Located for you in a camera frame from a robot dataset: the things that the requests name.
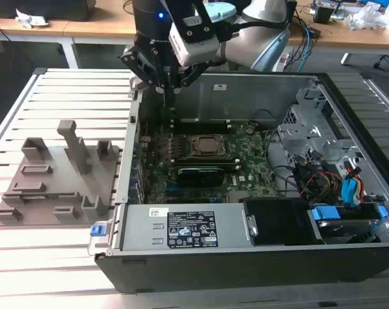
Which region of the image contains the grey power supply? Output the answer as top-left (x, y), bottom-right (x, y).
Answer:
top-left (118, 202), bottom-right (256, 252)

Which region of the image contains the small black box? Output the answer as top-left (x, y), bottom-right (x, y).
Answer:
top-left (312, 5), bottom-right (335, 23)

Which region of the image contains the black graphics card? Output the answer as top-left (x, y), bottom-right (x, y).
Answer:
top-left (176, 165), bottom-right (226, 187)

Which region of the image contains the green motherboard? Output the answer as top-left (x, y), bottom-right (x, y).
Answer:
top-left (139, 128), bottom-right (278, 205)

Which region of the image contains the black plastic cover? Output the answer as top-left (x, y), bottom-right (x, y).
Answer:
top-left (244, 198), bottom-right (323, 247)

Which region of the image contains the blue data wire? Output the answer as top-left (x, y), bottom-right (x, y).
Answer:
top-left (341, 164), bottom-right (365, 207)

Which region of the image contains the clear plastic bag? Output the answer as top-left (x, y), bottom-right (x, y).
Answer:
top-left (347, 1), bottom-right (389, 30)

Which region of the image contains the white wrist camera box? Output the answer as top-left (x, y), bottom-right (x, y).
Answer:
top-left (168, 15), bottom-right (222, 68)

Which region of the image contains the wooden desk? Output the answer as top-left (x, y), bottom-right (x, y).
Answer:
top-left (0, 0), bottom-right (137, 70)
top-left (285, 0), bottom-right (389, 67)

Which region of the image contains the crumpled white paper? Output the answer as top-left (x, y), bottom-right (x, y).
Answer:
top-left (14, 8), bottom-right (50, 29)

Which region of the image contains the grey parts rack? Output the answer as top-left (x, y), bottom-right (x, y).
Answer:
top-left (0, 119), bottom-right (123, 228)

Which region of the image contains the coloured power wire bundle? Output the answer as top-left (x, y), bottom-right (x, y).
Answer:
top-left (296, 164), bottom-right (340, 198)

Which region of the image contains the black open PC case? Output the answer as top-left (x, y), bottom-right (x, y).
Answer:
top-left (94, 72), bottom-right (389, 294)

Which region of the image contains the hard disk in blue carrier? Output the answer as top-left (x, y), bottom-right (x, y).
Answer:
top-left (306, 204), bottom-right (389, 245)

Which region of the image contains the silver CPU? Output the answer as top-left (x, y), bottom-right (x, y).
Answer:
top-left (194, 136), bottom-right (222, 154)

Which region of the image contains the black RAM slot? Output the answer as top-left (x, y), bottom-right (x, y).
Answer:
top-left (171, 120), bottom-right (232, 127)
top-left (172, 123), bottom-right (233, 130)
top-left (172, 126), bottom-right (233, 133)
top-left (172, 156), bottom-right (240, 165)
top-left (174, 156), bottom-right (239, 162)
top-left (174, 154), bottom-right (239, 160)
top-left (173, 160), bottom-right (242, 171)
top-left (173, 129), bottom-right (234, 136)

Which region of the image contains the black computer box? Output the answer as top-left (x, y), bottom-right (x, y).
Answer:
top-left (0, 0), bottom-right (97, 22)

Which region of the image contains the black camera cable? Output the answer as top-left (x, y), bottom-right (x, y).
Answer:
top-left (218, 21), bottom-right (256, 42)

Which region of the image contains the blue case latch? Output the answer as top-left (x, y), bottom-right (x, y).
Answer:
top-left (89, 223), bottom-right (105, 239)

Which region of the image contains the black CPU socket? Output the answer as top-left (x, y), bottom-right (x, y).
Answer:
top-left (184, 133), bottom-right (233, 159)

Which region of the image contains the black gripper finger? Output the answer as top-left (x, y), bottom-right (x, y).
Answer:
top-left (119, 47), bottom-right (171, 109)
top-left (169, 62), bottom-right (212, 109)

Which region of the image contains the silver metal drive cage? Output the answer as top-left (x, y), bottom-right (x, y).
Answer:
top-left (277, 86), bottom-right (365, 181)

